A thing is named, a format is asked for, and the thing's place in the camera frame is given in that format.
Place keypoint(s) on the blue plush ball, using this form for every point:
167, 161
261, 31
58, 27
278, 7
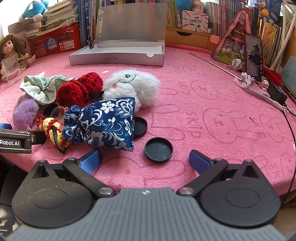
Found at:
183, 4

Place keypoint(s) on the black smartphone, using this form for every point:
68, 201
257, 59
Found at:
253, 58

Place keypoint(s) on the green notebook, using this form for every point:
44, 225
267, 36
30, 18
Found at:
290, 74

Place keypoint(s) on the black round cap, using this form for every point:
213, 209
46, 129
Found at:
100, 95
48, 111
158, 149
140, 127

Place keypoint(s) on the white folded paper figure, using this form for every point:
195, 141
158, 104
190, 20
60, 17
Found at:
237, 64

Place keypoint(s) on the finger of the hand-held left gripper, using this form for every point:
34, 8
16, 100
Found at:
38, 138
5, 126

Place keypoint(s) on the purple fluffy pompom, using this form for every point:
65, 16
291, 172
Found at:
24, 111

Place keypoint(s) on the stack of flat books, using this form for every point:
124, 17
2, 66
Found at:
60, 16

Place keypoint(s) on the wooden drawer unit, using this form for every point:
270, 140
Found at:
192, 38

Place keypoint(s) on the thin metal rod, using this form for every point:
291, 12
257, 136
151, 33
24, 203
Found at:
215, 66

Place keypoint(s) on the grey storage box with lid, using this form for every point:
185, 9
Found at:
131, 23

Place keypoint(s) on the blue floral fabric pouch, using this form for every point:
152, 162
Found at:
104, 122

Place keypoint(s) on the black binder clip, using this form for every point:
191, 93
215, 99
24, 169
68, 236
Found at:
91, 44

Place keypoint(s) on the small red crochet piece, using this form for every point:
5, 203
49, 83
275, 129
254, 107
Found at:
272, 76

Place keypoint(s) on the green checked cloth scrunchie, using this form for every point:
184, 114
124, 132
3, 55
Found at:
44, 89

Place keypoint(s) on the pink house-shaped box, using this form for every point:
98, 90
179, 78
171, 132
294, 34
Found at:
231, 44

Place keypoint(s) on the blue white plush toy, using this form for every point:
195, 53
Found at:
32, 11

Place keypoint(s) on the clear plastic cup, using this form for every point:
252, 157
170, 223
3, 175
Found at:
59, 114

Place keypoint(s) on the white printed carton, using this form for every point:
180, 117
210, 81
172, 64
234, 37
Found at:
194, 22

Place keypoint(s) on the glass mug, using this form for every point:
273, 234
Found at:
11, 69

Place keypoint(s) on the blue printed carton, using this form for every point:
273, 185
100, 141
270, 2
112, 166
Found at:
266, 7

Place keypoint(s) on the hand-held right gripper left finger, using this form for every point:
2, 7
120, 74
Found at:
89, 161

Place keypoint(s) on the white tube frame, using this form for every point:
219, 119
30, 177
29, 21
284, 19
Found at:
285, 41

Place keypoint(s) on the row of upright books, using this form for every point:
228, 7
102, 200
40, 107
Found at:
87, 20

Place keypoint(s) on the white fluffy plush toy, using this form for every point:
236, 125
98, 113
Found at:
136, 85

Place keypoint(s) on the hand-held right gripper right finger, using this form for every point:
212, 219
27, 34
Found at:
199, 161

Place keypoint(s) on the large red plastic basket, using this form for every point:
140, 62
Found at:
53, 42

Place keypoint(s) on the red crochet scrunchie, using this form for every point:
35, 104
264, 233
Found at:
71, 92

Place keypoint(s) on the pink printed mat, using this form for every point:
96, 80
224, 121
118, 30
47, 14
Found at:
196, 104

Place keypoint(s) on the black power adapter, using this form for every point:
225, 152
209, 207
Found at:
277, 92

